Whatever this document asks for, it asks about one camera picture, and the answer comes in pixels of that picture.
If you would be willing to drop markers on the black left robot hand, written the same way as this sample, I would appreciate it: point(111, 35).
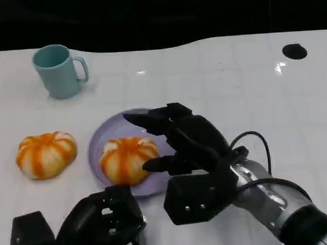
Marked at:
point(86, 227)

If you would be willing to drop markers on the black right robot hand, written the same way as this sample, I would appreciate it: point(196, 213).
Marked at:
point(196, 143)

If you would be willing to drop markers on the lilac plate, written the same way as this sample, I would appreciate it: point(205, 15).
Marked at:
point(99, 135)

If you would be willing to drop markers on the black round table grommet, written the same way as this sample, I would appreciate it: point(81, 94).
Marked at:
point(294, 51)

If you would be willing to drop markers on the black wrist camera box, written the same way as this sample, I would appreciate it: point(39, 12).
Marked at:
point(198, 196)
point(30, 236)

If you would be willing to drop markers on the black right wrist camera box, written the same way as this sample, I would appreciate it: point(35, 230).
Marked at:
point(198, 196)

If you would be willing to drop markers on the pale green mug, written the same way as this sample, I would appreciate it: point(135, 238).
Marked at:
point(59, 77)

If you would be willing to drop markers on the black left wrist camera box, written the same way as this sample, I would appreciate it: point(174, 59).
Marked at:
point(30, 236)

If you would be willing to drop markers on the orange and white bread roll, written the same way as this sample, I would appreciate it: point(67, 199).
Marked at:
point(45, 156)
point(127, 161)

